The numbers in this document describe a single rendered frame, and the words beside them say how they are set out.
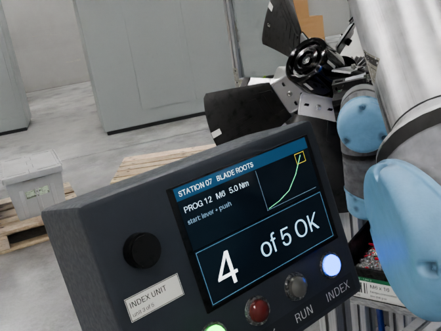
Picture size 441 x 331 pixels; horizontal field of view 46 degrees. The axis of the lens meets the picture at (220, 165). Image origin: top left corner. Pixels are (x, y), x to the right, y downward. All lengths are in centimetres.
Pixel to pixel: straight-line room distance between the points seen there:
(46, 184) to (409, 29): 348
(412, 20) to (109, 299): 34
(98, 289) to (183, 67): 627
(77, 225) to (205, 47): 633
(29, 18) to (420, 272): 1292
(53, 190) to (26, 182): 19
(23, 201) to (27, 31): 955
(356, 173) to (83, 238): 51
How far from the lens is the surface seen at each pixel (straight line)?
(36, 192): 383
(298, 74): 125
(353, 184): 83
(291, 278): 51
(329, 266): 54
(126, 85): 657
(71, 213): 42
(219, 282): 46
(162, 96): 664
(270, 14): 155
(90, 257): 42
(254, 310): 48
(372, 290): 103
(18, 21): 1317
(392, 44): 48
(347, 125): 78
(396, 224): 37
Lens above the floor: 138
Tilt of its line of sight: 17 degrees down
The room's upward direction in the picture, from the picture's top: 9 degrees counter-clockwise
